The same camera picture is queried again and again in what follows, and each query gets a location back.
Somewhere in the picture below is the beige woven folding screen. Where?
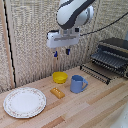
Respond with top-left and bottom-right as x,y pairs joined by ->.
0,0 -> 128,93

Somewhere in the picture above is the black wire dish rack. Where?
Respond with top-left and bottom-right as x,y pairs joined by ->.
89,36 -> 128,80

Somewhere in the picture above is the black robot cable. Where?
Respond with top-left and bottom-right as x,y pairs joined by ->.
79,11 -> 128,37

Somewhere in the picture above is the blue mug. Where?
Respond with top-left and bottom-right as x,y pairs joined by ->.
69,74 -> 89,94

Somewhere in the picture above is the white patterned plate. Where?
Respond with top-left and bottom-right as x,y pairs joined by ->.
2,86 -> 48,119

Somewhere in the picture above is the yellow rectangular block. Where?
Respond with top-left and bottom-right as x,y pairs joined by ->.
49,87 -> 66,100

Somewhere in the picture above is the yellow bowl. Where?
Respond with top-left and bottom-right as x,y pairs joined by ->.
52,71 -> 69,85

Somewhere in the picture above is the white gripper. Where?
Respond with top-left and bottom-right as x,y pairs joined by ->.
46,29 -> 81,59

